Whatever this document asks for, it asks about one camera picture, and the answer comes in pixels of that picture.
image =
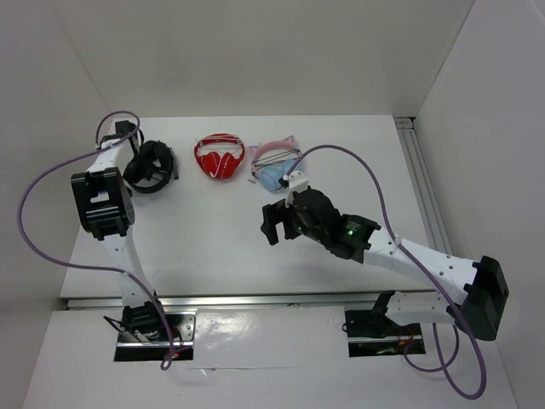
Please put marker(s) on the pink and blue cat headphones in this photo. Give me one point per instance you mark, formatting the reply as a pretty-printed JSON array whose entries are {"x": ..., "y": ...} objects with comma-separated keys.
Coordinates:
[{"x": 271, "y": 161}]

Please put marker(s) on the red headphones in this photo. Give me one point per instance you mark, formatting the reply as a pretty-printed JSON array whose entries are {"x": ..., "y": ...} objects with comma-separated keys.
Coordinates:
[{"x": 219, "y": 155}]

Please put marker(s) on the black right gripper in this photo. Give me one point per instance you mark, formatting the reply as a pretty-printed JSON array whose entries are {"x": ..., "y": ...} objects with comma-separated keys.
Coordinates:
[{"x": 273, "y": 214}]

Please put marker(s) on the aluminium rail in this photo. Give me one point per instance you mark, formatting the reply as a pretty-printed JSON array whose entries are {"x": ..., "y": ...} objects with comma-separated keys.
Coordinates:
[
  {"x": 428, "y": 205},
  {"x": 272, "y": 300}
]

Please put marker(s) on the aluminium rail at front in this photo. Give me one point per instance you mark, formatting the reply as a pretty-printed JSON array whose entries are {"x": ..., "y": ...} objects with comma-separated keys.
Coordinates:
[{"x": 272, "y": 300}]

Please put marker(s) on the aluminium rail at right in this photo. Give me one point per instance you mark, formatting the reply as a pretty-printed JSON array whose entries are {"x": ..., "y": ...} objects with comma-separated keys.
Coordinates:
[{"x": 428, "y": 205}]

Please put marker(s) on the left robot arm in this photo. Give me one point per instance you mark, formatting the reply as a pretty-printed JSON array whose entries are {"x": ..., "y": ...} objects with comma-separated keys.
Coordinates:
[{"x": 106, "y": 211}]

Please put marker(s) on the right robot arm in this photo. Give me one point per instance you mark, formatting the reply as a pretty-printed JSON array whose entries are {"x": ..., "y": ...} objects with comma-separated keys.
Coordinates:
[{"x": 470, "y": 295}]

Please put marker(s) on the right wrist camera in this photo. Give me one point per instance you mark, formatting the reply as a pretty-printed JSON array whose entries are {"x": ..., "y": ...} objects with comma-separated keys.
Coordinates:
[{"x": 297, "y": 183}]

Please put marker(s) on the black headset with microphone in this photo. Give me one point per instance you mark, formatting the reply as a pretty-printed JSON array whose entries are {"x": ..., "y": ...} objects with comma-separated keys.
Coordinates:
[{"x": 152, "y": 169}]

